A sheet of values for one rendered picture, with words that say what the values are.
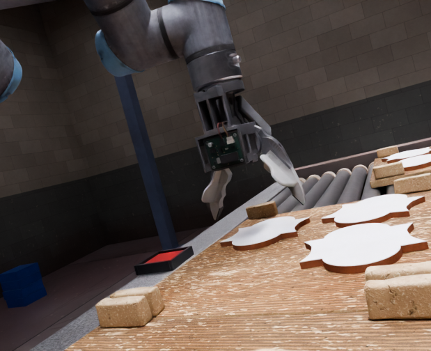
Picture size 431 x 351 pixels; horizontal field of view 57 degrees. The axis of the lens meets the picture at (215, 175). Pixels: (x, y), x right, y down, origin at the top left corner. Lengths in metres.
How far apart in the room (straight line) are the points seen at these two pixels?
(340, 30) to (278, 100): 1.16
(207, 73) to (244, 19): 5.32
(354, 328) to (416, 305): 0.04
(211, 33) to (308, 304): 0.38
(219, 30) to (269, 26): 5.17
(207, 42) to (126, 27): 0.11
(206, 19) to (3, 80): 0.46
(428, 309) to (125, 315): 0.27
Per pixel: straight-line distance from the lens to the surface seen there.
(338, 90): 5.48
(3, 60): 0.89
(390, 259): 0.42
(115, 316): 0.43
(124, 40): 0.60
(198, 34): 0.58
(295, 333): 0.32
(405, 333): 0.30
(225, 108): 0.56
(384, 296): 0.31
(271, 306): 0.38
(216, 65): 0.57
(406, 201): 0.62
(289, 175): 0.58
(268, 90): 5.65
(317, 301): 0.37
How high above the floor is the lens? 1.08
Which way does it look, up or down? 3 degrees down
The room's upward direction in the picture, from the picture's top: 15 degrees counter-clockwise
